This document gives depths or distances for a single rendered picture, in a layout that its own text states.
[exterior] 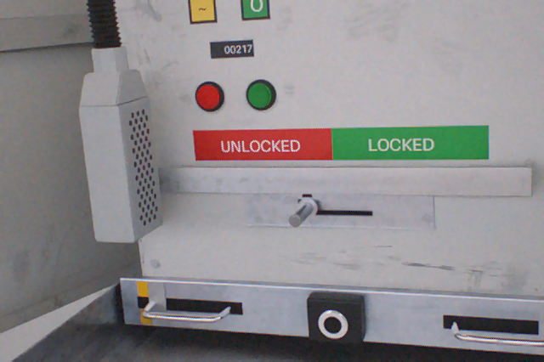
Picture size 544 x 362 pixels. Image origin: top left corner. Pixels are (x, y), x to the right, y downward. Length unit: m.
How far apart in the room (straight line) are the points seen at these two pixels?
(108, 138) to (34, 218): 0.35
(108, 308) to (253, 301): 0.18
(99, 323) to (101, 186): 0.20
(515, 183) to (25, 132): 0.65
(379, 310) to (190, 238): 0.23
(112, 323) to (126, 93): 0.30
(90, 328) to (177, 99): 0.28
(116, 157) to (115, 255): 0.44
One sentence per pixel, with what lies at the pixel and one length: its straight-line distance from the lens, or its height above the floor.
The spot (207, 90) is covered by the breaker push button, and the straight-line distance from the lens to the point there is 0.82.
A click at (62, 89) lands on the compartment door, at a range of 1.11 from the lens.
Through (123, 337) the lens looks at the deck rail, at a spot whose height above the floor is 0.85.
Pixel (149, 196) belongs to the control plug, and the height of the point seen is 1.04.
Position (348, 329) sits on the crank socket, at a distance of 0.82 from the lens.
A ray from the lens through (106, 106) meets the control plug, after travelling 0.76.
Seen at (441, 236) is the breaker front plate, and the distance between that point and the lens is 0.80.
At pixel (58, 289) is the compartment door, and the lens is 1.14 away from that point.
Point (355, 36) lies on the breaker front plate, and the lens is 0.78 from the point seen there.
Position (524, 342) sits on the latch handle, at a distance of 0.78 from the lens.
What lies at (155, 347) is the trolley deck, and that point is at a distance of 0.92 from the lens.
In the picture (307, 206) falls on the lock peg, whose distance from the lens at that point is 0.80.
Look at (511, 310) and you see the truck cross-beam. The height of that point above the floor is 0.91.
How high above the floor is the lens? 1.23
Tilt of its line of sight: 13 degrees down
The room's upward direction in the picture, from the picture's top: 4 degrees counter-clockwise
